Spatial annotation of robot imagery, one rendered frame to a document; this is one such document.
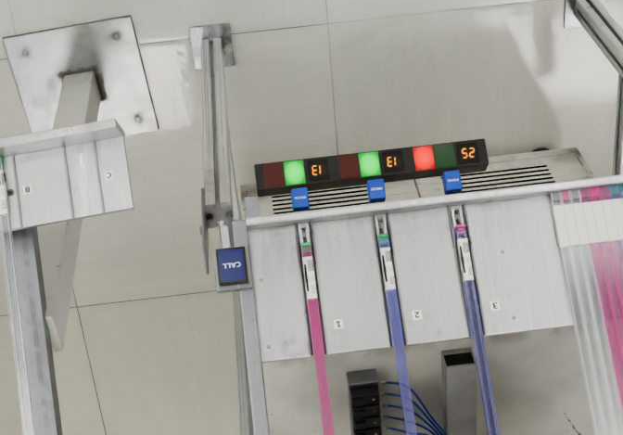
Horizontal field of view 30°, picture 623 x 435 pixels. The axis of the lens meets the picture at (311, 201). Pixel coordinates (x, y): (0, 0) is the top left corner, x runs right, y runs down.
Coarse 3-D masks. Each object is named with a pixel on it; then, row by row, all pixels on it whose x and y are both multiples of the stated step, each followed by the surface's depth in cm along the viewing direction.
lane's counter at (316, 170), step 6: (312, 162) 169; (318, 162) 169; (324, 162) 169; (312, 168) 169; (318, 168) 169; (324, 168) 169; (312, 174) 169; (318, 174) 169; (324, 174) 169; (312, 180) 168; (318, 180) 168
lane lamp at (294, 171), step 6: (288, 162) 169; (294, 162) 169; (300, 162) 169; (288, 168) 169; (294, 168) 169; (300, 168) 169; (288, 174) 169; (294, 174) 169; (300, 174) 169; (288, 180) 168; (294, 180) 168; (300, 180) 168
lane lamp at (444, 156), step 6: (444, 144) 170; (450, 144) 170; (438, 150) 170; (444, 150) 170; (450, 150) 170; (438, 156) 169; (444, 156) 169; (450, 156) 169; (438, 162) 169; (444, 162) 169; (450, 162) 169
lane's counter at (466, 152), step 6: (456, 144) 170; (462, 144) 170; (468, 144) 170; (474, 144) 170; (462, 150) 170; (468, 150) 170; (474, 150) 170; (462, 156) 169; (468, 156) 169; (474, 156) 169; (462, 162) 169; (468, 162) 169; (474, 162) 169
